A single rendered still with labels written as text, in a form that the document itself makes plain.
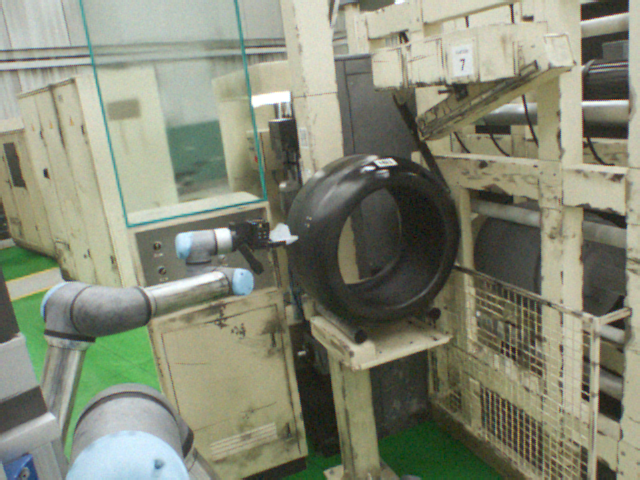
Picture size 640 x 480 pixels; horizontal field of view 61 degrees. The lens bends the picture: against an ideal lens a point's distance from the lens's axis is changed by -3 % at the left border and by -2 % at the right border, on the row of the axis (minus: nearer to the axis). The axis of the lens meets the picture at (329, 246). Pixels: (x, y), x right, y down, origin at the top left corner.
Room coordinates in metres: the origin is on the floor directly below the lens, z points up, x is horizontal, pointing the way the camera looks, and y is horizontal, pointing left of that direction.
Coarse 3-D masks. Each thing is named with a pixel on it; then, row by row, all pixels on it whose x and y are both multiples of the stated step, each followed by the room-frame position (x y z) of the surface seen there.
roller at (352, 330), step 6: (318, 306) 1.90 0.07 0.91; (324, 312) 1.84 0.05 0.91; (330, 318) 1.79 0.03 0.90; (336, 318) 1.75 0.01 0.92; (336, 324) 1.74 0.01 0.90; (342, 324) 1.70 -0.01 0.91; (348, 324) 1.68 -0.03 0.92; (342, 330) 1.70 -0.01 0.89; (348, 330) 1.66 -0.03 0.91; (354, 330) 1.63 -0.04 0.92; (360, 330) 1.62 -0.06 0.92; (354, 336) 1.61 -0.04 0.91; (360, 336) 1.61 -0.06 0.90; (366, 336) 1.62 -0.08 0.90; (360, 342) 1.61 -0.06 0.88
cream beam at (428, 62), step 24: (504, 24) 1.53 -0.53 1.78; (528, 24) 1.56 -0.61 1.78; (384, 48) 1.96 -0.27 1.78; (408, 48) 1.81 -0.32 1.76; (432, 48) 1.69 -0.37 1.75; (480, 48) 1.50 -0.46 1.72; (504, 48) 1.53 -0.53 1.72; (384, 72) 1.97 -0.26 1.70; (408, 72) 1.83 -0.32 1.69; (432, 72) 1.70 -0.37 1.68; (480, 72) 1.50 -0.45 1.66; (504, 72) 1.53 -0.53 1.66
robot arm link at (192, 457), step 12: (120, 384) 0.58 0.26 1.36; (132, 384) 0.58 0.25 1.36; (144, 384) 0.59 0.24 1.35; (96, 396) 0.56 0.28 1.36; (156, 396) 0.57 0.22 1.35; (84, 408) 0.55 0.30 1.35; (180, 420) 0.61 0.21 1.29; (180, 432) 0.60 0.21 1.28; (192, 432) 0.63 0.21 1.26; (192, 444) 0.61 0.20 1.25; (192, 456) 0.61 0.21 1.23; (192, 468) 0.60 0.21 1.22; (204, 468) 0.61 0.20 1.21
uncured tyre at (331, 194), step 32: (352, 160) 1.74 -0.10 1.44; (320, 192) 1.65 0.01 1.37; (352, 192) 1.61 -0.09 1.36; (416, 192) 1.95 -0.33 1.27; (288, 224) 1.75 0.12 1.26; (320, 224) 1.59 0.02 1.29; (416, 224) 1.98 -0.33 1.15; (448, 224) 1.73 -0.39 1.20; (288, 256) 1.75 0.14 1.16; (320, 256) 1.57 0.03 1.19; (416, 256) 1.95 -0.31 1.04; (448, 256) 1.72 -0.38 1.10; (320, 288) 1.59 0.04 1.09; (352, 288) 1.89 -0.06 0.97; (384, 288) 1.92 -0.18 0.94; (416, 288) 1.84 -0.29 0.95; (352, 320) 1.62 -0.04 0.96; (384, 320) 1.64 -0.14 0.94
